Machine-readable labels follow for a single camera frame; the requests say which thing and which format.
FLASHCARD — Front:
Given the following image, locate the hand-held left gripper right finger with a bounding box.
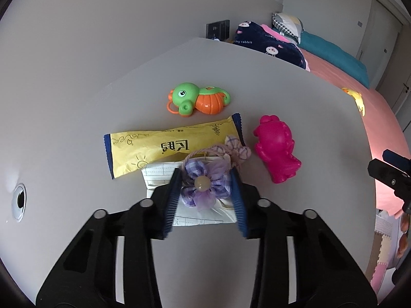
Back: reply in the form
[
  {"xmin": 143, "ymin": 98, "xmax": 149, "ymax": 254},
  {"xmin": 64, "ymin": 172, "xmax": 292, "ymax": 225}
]
[{"xmin": 229, "ymin": 167, "xmax": 378, "ymax": 308}]

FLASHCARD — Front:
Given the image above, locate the pink cloth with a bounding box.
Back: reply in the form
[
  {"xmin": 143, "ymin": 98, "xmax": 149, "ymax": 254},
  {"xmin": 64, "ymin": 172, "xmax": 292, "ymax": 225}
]
[{"xmin": 260, "ymin": 24, "xmax": 310, "ymax": 71}]

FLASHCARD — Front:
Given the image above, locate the yellow snack packet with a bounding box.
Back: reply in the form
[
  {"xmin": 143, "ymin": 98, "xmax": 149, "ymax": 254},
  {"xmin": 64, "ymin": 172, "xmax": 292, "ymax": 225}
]
[{"xmin": 103, "ymin": 113, "xmax": 246, "ymax": 180}]

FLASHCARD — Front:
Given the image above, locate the black wall socket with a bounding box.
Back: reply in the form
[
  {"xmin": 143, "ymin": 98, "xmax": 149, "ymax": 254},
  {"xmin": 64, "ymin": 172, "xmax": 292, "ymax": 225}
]
[{"xmin": 205, "ymin": 20, "xmax": 230, "ymax": 41}]

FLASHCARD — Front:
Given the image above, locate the navy printed blanket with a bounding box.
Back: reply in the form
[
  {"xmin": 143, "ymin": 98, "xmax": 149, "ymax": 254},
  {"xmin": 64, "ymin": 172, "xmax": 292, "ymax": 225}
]
[{"xmin": 233, "ymin": 21, "xmax": 307, "ymax": 70}]

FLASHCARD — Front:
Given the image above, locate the checked pillow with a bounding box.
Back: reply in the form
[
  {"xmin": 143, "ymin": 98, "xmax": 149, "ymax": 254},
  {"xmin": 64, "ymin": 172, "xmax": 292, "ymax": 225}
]
[{"xmin": 272, "ymin": 12, "xmax": 304, "ymax": 44}]

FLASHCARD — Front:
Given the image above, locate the pastel foam floor mat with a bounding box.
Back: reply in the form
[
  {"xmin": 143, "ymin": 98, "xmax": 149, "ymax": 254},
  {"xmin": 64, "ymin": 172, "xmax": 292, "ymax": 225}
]
[{"xmin": 366, "ymin": 210, "xmax": 405, "ymax": 296}]

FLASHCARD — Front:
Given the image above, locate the yellow duck toy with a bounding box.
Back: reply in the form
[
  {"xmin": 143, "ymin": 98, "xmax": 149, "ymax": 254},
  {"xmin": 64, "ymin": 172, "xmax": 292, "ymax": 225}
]
[{"xmin": 341, "ymin": 87, "xmax": 367, "ymax": 116}]

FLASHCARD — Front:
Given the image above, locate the purple flower hair tie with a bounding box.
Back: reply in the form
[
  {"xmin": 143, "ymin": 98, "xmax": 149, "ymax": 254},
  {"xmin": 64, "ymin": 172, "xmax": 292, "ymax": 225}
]
[{"xmin": 180, "ymin": 135, "xmax": 251, "ymax": 213}]

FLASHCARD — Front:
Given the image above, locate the pink bed sheet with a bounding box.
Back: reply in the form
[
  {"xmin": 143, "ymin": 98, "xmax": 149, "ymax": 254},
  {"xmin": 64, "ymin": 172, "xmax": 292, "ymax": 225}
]
[{"xmin": 302, "ymin": 50, "xmax": 411, "ymax": 214}]

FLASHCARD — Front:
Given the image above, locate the white wardrobe door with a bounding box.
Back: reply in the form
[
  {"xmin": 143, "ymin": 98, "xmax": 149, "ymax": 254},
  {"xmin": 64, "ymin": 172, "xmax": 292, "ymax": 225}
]
[{"xmin": 356, "ymin": 0, "xmax": 403, "ymax": 61}]

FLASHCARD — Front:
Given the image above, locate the teal blanket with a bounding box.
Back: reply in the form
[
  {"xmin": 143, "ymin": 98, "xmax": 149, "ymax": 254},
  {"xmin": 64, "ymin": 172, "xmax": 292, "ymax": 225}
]
[{"xmin": 298, "ymin": 30, "xmax": 370, "ymax": 88}]

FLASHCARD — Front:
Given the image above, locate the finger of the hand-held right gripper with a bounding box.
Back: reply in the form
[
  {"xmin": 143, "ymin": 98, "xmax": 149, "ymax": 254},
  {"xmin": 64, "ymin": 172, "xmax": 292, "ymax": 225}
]
[
  {"xmin": 382, "ymin": 149, "xmax": 411, "ymax": 174},
  {"xmin": 368, "ymin": 158, "xmax": 411, "ymax": 199}
]

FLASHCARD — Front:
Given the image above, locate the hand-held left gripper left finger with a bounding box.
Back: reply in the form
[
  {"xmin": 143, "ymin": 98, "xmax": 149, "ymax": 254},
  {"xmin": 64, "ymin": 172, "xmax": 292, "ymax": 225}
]
[{"xmin": 35, "ymin": 167, "xmax": 183, "ymax": 308}]

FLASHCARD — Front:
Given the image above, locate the pink animal toy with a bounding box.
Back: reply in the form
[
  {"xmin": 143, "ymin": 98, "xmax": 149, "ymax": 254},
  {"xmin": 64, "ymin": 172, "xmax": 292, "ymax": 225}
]
[{"xmin": 253, "ymin": 114, "xmax": 302, "ymax": 184}]

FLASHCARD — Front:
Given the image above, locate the white paper card packet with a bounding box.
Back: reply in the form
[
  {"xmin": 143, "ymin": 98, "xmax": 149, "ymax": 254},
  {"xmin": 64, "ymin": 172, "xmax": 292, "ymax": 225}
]
[{"xmin": 141, "ymin": 156, "xmax": 238, "ymax": 228}]

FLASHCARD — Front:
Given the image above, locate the green and orange turtle toy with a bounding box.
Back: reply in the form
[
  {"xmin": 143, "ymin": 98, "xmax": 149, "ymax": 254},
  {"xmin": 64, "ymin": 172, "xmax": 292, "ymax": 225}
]
[{"xmin": 166, "ymin": 82, "xmax": 232, "ymax": 117}]

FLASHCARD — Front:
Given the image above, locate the silver desk cable grommet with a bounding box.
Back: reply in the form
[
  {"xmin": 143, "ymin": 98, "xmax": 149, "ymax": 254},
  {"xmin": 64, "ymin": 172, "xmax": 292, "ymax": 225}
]
[{"xmin": 11, "ymin": 183, "xmax": 27, "ymax": 221}]

